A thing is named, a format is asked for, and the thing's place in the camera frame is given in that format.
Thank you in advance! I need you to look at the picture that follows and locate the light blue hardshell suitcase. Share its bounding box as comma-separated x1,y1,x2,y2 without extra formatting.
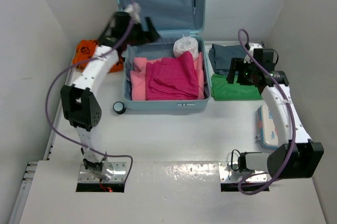
116,0,211,111

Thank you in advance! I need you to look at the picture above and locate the green towel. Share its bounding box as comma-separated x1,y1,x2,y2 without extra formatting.
211,74,262,101

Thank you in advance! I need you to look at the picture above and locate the metal base plate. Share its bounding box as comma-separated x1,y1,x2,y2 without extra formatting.
77,161,126,184
218,161,269,183

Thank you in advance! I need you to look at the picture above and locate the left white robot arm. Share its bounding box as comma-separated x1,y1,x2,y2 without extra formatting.
61,12,160,177

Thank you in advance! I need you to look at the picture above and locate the white first aid case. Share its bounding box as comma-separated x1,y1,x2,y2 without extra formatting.
255,104,278,150

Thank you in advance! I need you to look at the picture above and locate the grey-blue garment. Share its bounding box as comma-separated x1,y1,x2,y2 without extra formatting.
209,44,246,76

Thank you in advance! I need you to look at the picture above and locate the pink sweatshirt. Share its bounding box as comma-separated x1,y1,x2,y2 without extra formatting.
130,53,204,101

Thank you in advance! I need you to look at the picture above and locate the magenta cloth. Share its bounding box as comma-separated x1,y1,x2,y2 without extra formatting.
145,52,199,101

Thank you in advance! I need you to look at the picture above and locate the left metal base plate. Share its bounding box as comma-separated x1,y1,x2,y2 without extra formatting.
77,161,126,184

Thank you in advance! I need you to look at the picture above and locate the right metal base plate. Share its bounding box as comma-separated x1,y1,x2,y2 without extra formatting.
218,161,269,183

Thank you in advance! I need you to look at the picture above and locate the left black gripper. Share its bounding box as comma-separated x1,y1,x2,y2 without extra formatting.
121,15,157,45

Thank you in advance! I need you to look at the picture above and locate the orange patterned fleece cloth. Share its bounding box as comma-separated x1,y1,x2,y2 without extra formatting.
72,40,124,73

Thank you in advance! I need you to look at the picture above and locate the white plastic bag bundle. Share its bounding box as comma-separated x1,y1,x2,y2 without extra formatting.
173,36,199,61

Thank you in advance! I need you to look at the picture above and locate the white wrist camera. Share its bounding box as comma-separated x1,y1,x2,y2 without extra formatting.
123,3,141,24
244,43,263,63

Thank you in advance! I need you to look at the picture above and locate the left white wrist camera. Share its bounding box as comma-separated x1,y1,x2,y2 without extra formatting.
123,3,141,24

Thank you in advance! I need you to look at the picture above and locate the front suitcase wheel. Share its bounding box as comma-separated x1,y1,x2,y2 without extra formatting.
112,101,126,115

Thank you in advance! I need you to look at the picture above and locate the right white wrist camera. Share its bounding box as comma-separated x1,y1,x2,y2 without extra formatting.
244,43,263,63

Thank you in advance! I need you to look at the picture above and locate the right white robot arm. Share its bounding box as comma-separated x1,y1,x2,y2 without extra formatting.
226,48,324,179

